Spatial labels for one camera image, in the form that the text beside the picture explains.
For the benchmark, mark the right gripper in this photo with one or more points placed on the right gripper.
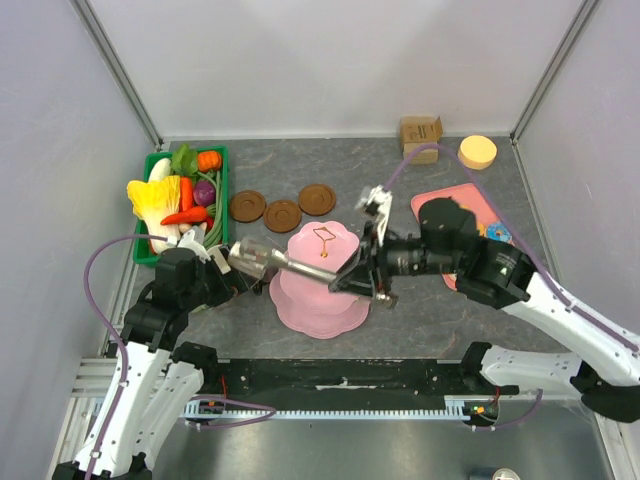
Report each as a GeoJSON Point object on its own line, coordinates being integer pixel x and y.
{"type": "Point", "coordinates": [371, 258]}

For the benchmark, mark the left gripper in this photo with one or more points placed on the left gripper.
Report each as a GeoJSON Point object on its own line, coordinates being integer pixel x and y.
{"type": "Point", "coordinates": [228, 284]}

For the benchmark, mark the metal tongs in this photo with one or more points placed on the metal tongs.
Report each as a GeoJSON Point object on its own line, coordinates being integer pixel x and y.
{"type": "Point", "coordinates": [256, 259]}

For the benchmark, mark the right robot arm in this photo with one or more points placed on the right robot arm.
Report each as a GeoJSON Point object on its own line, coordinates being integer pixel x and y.
{"type": "Point", "coordinates": [601, 364]}

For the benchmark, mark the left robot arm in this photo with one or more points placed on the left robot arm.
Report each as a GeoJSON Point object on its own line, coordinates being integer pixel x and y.
{"type": "Point", "coordinates": [155, 376]}

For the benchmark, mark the toy green beans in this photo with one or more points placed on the toy green beans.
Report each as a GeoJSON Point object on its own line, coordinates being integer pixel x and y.
{"type": "Point", "coordinates": [212, 236]}

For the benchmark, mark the green mug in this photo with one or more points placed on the green mug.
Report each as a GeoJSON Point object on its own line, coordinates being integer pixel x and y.
{"type": "Point", "coordinates": [200, 308]}

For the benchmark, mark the black mug white inside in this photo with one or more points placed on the black mug white inside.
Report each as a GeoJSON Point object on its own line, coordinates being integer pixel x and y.
{"type": "Point", "coordinates": [264, 281]}

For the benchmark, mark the brown saucer left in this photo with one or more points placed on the brown saucer left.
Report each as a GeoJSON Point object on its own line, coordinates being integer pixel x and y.
{"type": "Point", "coordinates": [247, 206]}

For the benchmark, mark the brown saucer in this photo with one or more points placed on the brown saucer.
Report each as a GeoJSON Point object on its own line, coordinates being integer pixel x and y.
{"type": "Point", "coordinates": [247, 206]}
{"type": "Point", "coordinates": [282, 216]}
{"type": "Point", "coordinates": [317, 199]}

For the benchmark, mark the pink three-tier cake stand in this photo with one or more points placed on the pink three-tier cake stand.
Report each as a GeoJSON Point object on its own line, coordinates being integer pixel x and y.
{"type": "Point", "coordinates": [307, 306]}

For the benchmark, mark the toy purple onion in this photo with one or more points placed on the toy purple onion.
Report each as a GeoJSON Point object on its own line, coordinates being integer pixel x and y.
{"type": "Point", "coordinates": [204, 193]}

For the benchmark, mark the brown saucer middle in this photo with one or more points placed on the brown saucer middle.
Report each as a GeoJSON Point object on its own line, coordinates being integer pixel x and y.
{"type": "Point", "coordinates": [282, 216]}

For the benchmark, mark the green vegetable crate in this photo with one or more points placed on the green vegetable crate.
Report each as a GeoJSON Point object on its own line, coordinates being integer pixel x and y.
{"type": "Point", "coordinates": [147, 247]}

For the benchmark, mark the toy napa cabbage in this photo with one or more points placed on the toy napa cabbage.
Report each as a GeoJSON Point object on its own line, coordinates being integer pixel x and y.
{"type": "Point", "coordinates": [153, 201]}

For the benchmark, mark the toy pumpkin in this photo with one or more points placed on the toy pumpkin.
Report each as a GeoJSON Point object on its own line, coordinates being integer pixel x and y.
{"type": "Point", "coordinates": [210, 160]}

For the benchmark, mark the brown saucer right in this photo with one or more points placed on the brown saucer right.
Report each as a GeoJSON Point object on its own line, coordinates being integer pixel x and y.
{"type": "Point", "coordinates": [317, 199]}

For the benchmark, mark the toy green leaf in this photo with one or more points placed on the toy green leaf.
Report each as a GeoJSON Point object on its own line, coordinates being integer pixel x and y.
{"type": "Point", "coordinates": [184, 161]}

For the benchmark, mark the toy white radish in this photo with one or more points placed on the toy white radish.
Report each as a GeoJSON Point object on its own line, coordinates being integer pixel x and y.
{"type": "Point", "coordinates": [161, 170]}

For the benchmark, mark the pink dessert tray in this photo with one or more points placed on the pink dessert tray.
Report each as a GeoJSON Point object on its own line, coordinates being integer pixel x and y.
{"type": "Point", "coordinates": [467, 196]}

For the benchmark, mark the blue donut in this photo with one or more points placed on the blue donut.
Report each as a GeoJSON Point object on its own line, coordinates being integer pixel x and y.
{"type": "Point", "coordinates": [498, 231]}

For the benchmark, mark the cardboard box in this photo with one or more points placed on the cardboard box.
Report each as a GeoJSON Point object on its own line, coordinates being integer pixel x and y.
{"type": "Point", "coordinates": [415, 131]}

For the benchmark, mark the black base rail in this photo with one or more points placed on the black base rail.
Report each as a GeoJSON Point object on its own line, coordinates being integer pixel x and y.
{"type": "Point", "coordinates": [253, 376]}

